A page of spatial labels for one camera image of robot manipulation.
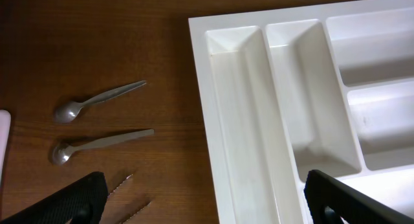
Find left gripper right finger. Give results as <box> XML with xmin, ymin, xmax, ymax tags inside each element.
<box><xmin>304</xmin><ymin>170</ymin><xmax>413</xmax><ymax>224</ymax></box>

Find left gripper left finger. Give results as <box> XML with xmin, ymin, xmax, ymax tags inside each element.
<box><xmin>1</xmin><ymin>172</ymin><xmax>108</xmax><ymax>224</ymax></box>

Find white plastic cutlery tray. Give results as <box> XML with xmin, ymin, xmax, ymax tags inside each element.
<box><xmin>189</xmin><ymin>0</ymin><xmax>413</xmax><ymax>223</ymax></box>

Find steel serrated tongs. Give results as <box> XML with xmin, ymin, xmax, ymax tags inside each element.
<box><xmin>99</xmin><ymin>174</ymin><xmax>151</xmax><ymax>224</ymax></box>

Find lower small steel teaspoon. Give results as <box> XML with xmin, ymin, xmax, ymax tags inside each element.
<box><xmin>50</xmin><ymin>129</ymin><xmax>155</xmax><ymax>165</ymax></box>

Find small steel teaspoon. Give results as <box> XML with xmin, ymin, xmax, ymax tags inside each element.
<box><xmin>54</xmin><ymin>80</ymin><xmax>147</xmax><ymax>124</ymax></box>
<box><xmin>50</xmin><ymin>129</ymin><xmax>155</xmax><ymax>165</ymax></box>

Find upper small steel teaspoon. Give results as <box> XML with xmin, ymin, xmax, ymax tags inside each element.
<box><xmin>54</xmin><ymin>80</ymin><xmax>147</xmax><ymax>124</ymax></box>

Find white plastic knife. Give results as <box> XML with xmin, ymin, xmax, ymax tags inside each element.
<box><xmin>0</xmin><ymin>110</ymin><xmax>11</xmax><ymax>174</ymax></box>

